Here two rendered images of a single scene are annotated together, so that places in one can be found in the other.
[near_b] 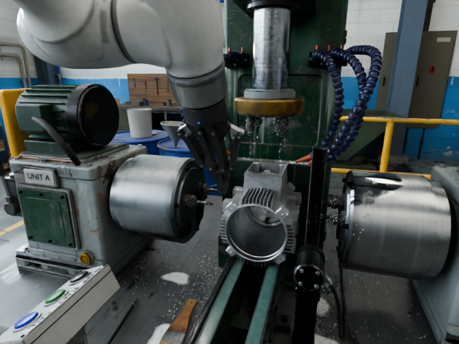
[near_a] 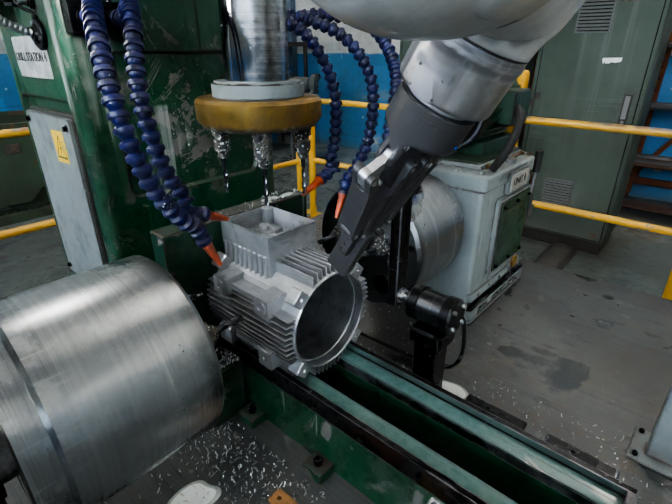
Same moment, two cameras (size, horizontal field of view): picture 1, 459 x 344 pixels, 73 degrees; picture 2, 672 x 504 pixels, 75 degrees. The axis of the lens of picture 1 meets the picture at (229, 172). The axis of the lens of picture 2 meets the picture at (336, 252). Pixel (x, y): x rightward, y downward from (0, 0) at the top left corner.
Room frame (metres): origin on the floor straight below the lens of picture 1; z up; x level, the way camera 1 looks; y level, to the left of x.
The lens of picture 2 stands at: (0.43, 0.45, 1.40)
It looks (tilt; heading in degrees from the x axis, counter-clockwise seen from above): 25 degrees down; 296
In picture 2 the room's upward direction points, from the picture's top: straight up
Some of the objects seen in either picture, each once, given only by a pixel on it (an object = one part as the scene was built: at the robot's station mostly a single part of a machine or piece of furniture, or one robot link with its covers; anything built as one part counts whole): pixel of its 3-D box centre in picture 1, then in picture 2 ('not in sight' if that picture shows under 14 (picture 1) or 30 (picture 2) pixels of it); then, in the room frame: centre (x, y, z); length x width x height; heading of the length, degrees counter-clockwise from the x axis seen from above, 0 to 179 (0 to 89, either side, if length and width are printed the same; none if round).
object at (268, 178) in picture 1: (266, 180); (269, 240); (0.82, -0.10, 1.11); 0.12 x 0.11 x 0.07; 164
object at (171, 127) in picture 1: (177, 138); not in sight; (2.33, 0.40, 0.93); 0.25 x 0.24 x 0.25; 165
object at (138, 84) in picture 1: (171, 115); not in sight; (5.62, 1.05, 0.71); 2.21 x 0.95 x 1.43; 75
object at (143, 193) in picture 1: (147, 195); (52, 399); (0.88, 0.25, 1.04); 0.37 x 0.25 x 0.25; 74
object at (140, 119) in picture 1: (138, 123); not in sight; (2.78, 0.81, 0.99); 0.24 x 0.22 x 0.24; 75
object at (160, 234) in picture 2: (270, 209); (234, 289); (0.93, -0.14, 0.97); 0.30 x 0.11 x 0.34; 74
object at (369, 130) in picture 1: (349, 138); (14, 164); (4.90, -1.92, 0.43); 1.20 x 0.94 x 0.85; 77
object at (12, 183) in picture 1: (18, 185); not in sight; (0.89, 0.64, 1.07); 0.08 x 0.07 x 0.20; 164
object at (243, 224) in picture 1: (262, 217); (288, 297); (0.78, -0.09, 1.02); 0.20 x 0.19 x 0.19; 164
